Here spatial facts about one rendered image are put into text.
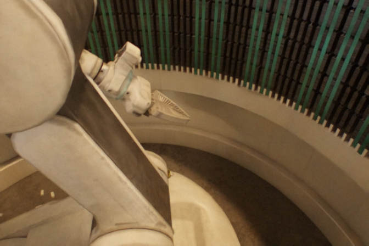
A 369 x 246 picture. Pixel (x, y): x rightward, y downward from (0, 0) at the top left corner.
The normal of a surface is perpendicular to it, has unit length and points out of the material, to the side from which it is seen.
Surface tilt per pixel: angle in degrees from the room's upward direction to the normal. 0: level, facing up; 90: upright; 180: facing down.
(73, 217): 23
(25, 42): 86
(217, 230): 12
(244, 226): 0
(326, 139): 90
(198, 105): 90
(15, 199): 0
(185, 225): 0
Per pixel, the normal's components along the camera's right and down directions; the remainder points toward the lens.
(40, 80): 0.33, 0.64
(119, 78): 0.42, 0.22
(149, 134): -0.01, 0.64
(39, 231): -0.39, -0.68
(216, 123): -0.42, 0.58
